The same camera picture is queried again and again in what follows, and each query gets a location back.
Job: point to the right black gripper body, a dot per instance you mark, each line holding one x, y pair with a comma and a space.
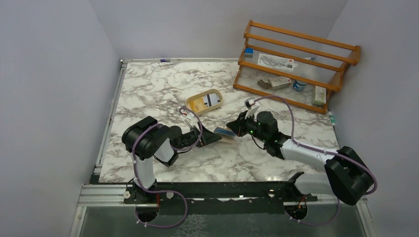
250, 126

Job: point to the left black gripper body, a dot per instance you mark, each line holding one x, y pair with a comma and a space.
190, 138

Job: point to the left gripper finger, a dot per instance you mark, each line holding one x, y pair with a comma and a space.
202, 144
208, 136

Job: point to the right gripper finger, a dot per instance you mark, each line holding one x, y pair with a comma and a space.
238, 122
235, 128

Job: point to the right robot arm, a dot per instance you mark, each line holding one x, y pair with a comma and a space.
345, 174

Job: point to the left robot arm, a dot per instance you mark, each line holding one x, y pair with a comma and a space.
147, 140

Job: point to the orange card in tray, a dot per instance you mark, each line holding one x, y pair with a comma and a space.
197, 105

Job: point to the white black card in tray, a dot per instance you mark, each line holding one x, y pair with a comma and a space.
211, 99

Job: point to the beige oval tray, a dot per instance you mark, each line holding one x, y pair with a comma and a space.
199, 96

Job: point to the brown small object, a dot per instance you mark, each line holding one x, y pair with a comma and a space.
263, 84

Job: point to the grey box with red label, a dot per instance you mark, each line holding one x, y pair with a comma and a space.
279, 82

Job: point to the blue white bottle cap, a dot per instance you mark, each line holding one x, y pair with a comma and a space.
299, 85

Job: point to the clear packet with red label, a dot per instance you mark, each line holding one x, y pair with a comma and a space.
276, 62

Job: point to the blue white small box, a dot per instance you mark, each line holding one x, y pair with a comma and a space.
248, 53

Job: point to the wooden shelf rack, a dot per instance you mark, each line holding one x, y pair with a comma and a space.
305, 70

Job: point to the green white small box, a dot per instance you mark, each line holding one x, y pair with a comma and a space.
319, 96

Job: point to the green white tube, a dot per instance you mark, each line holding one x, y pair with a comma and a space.
331, 118

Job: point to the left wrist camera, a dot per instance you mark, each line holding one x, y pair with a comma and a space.
189, 120

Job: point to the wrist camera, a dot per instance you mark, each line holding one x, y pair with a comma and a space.
189, 120
252, 107

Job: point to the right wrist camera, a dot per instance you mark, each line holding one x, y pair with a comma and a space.
252, 107

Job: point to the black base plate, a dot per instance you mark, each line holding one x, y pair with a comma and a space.
210, 198

